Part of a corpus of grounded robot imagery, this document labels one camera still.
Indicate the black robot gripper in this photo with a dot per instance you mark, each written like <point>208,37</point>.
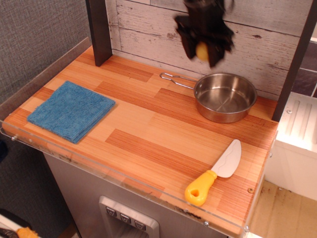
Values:
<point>204,23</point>

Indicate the yellow toy potato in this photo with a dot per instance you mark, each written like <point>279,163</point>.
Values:
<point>202,51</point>

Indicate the small steel saucepan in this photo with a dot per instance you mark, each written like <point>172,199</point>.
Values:
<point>220,97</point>

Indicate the blue folded cloth napkin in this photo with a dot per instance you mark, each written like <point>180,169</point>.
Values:
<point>71,111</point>

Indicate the white toy sink unit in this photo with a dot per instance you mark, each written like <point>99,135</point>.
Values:
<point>292,163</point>

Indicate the silver dispenser button panel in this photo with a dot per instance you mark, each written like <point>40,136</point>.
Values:
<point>121,221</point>

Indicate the orange object bottom left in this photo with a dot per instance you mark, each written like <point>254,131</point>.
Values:
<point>26,233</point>

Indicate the dark grey right post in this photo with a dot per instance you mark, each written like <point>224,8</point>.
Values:
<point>296,61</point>

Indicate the dark grey post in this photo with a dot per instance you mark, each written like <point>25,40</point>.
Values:
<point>296,61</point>
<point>99,29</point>

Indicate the dark grey left post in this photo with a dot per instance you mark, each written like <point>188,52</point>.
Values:
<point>99,29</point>

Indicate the toy knife yellow handle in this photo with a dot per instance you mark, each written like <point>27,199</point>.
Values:
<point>197,191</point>

